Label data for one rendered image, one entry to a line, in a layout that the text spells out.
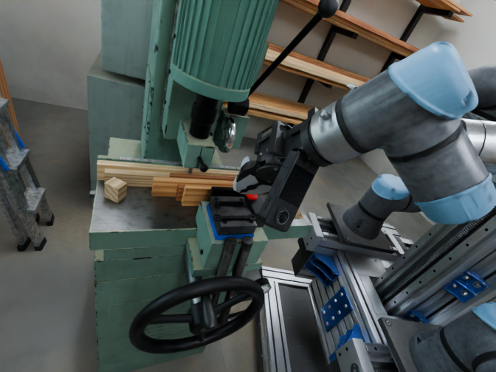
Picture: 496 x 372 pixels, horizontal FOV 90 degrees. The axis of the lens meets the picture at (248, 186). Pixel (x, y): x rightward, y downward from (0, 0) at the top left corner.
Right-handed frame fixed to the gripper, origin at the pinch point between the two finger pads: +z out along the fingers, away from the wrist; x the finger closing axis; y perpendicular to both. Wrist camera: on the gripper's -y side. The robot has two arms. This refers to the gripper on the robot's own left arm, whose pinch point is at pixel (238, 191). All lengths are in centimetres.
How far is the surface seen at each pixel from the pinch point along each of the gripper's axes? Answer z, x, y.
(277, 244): 108, -109, 29
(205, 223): 12.9, -0.7, -4.1
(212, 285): 5.4, -1.3, -17.1
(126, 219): 24.1, 13.5, -5.8
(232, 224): 6.1, -3.6, -4.7
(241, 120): 19.3, -8.1, 34.9
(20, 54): 212, 114, 148
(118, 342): 69, -5, -36
